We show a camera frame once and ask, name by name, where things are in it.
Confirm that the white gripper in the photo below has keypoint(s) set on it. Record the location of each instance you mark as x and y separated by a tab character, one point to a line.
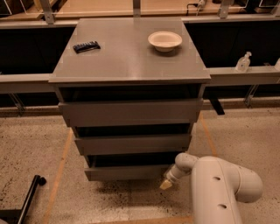
172	177

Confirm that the grey metal railing frame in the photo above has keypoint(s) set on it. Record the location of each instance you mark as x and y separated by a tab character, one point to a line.
31	51

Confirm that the grey bottom drawer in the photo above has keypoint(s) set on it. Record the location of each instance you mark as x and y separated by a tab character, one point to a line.
129	166

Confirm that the grey middle drawer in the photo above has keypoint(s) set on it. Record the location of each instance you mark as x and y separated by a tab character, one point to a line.
112	145

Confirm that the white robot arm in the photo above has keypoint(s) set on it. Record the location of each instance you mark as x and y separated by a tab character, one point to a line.
217	186

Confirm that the grey drawer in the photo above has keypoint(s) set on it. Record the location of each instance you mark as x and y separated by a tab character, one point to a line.
121	113
112	145
129	166

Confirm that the grey top drawer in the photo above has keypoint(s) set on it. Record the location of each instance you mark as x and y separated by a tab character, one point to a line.
121	113

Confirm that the grey drawer cabinet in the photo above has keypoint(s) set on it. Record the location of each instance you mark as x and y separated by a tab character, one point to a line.
128	68

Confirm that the white paper bowl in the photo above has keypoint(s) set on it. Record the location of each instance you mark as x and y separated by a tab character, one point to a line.
164	41

